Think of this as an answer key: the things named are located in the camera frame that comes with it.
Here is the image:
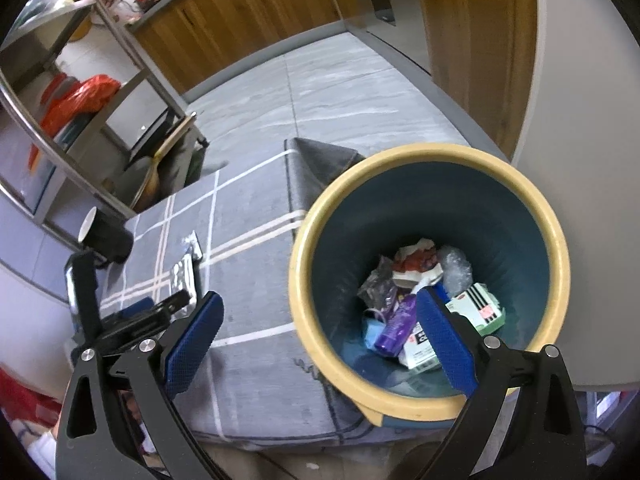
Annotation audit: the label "silver foil blister pack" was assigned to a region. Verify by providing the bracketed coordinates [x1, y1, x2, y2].
[169, 252, 198, 304]

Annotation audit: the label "green white medicine box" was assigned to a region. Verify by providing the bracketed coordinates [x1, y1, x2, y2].
[446, 283, 506, 336]

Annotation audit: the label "purple spray bottle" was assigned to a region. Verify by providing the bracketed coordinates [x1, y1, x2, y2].
[374, 294, 416, 358]

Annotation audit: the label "clear plastic bag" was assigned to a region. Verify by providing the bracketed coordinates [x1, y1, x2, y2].
[436, 245, 474, 297]

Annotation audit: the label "clear plastic blister pack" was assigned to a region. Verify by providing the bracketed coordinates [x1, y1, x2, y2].
[357, 256, 398, 313]

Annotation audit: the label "blue face mask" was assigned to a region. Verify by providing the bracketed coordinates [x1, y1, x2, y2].
[362, 318, 385, 351]

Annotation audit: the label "crushed floral paper cup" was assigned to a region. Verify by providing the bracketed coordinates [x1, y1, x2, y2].
[393, 238, 442, 289]

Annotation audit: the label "yellow rimmed teal trash bin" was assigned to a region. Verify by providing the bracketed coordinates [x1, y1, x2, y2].
[288, 144, 570, 428]

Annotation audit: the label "black mug white inside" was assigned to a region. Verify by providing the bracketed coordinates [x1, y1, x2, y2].
[77, 207, 134, 264]

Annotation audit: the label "grey plaid cloth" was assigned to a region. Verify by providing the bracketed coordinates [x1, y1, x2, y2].
[94, 136, 381, 453]

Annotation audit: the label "stainless steel rack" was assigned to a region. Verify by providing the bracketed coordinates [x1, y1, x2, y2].
[1, 0, 204, 246]

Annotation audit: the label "red plastic bag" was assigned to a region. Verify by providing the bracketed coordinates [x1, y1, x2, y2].
[40, 73, 122, 139]

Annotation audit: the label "stainless steel oven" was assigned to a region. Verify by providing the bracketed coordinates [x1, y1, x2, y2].
[360, 0, 431, 73]

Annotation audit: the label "wooden cabinets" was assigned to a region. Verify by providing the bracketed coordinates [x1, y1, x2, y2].
[131, 0, 538, 156]

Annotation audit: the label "wok with wooden handle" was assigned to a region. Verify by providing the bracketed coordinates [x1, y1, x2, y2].
[114, 112, 196, 214]

